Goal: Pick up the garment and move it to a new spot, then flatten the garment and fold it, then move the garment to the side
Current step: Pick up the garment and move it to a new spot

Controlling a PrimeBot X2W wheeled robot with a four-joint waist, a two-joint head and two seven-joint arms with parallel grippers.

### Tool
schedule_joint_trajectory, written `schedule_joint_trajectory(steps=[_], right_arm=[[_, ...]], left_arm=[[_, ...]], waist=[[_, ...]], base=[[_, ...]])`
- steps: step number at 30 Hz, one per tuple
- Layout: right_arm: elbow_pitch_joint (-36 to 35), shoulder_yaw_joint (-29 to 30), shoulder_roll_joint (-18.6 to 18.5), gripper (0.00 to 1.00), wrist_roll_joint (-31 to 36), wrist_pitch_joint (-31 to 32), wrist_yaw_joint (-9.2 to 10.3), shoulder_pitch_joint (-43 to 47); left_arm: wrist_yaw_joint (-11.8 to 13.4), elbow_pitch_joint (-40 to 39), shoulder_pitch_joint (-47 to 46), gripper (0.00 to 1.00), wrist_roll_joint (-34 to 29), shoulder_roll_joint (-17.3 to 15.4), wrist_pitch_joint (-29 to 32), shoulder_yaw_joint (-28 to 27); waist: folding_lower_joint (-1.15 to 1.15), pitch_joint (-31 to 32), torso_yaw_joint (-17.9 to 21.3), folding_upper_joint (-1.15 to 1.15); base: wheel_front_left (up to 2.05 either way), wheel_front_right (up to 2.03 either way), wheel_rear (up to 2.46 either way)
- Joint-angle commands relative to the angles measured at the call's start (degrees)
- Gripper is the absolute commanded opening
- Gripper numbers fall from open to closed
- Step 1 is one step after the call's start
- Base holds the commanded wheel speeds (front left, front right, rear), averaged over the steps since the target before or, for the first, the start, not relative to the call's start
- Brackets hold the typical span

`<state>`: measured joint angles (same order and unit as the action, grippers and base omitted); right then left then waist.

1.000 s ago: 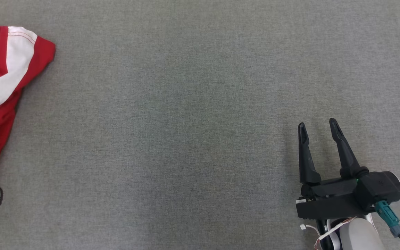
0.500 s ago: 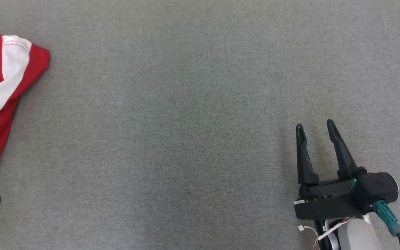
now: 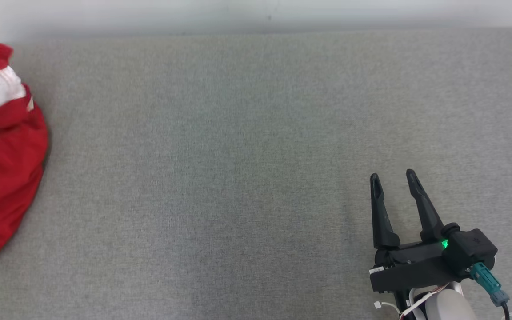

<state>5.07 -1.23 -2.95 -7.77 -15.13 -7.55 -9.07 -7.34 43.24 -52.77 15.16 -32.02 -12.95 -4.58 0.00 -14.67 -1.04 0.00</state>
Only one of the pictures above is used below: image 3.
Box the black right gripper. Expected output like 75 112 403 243
369 169 461 307

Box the red white basketball jersey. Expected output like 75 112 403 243
0 100 49 266

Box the right cable with teal connector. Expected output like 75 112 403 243
469 262 512 320

